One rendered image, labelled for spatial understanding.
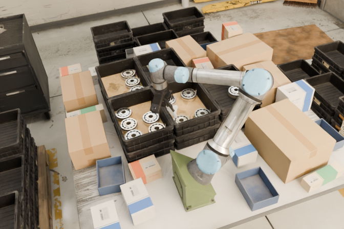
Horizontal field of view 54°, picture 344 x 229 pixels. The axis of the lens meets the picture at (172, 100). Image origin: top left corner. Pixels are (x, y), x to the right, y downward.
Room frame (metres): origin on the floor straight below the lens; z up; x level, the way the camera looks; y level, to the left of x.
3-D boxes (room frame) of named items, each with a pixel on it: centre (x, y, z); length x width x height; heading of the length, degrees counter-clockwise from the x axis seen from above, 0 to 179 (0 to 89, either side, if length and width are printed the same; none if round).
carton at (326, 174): (1.07, -0.78, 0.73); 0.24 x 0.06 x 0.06; 113
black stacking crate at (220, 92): (1.68, -0.37, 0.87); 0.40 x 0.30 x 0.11; 19
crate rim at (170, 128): (1.49, 0.20, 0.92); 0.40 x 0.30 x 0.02; 19
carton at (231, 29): (2.45, -0.54, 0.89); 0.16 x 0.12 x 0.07; 10
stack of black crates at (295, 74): (2.48, -1.22, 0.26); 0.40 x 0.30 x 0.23; 16
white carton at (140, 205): (1.00, 0.22, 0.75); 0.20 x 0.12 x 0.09; 21
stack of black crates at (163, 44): (2.89, 0.09, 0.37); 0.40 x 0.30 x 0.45; 105
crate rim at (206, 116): (1.58, -0.08, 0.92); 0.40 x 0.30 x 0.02; 19
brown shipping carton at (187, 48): (2.30, -0.14, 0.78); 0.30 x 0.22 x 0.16; 21
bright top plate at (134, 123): (1.46, 0.27, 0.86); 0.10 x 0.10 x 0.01
